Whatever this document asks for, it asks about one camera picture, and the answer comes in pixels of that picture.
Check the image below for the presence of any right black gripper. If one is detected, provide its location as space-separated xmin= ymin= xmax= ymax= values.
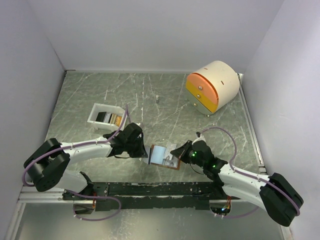
xmin=170 ymin=139 xmax=206 ymax=169

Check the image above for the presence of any white VIP card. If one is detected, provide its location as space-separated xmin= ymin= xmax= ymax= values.
xmin=163 ymin=160 xmax=179 ymax=168

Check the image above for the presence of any brown leather card holder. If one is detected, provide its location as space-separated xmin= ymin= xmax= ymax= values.
xmin=141 ymin=144 xmax=180 ymax=170

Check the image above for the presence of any white card tray box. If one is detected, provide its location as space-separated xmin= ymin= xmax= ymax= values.
xmin=87 ymin=103 xmax=127 ymax=132

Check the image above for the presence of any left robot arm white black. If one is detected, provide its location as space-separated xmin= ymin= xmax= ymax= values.
xmin=22 ymin=123 xmax=148 ymax=200

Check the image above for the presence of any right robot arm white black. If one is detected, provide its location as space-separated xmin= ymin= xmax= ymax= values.
xmin=170 ymin=140 xmax=304 ymax=227

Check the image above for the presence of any stack of cards in tray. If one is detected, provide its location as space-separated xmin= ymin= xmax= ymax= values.
xmin=95 ymin=111 xmax=122 ymax=126

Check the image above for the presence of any cream round drawer cabinet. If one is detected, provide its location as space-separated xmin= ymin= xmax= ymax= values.
xmin=185 ymin=60 xmax=240 ymax=116

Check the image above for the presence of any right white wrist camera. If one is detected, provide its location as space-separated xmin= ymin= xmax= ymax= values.
xmin=193 ymin=132 xmax=206 ymax=143

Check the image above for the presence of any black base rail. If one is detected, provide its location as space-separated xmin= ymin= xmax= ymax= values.
xmin=62 ymin=181 xmax=228 ymax=212

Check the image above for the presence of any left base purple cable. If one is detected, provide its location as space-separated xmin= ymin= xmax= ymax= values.
xmin=66 ymin=189 xmax=125 ymax=222

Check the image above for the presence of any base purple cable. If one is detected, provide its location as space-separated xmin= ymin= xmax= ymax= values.
xmin=213 ymin=204 xmax=262 ymax=219
xmin=66 ymin=189 xmax=125 ymax=222

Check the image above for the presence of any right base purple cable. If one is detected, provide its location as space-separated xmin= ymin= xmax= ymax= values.
xmin=213 ymin=204 xmax=262 ymax=219

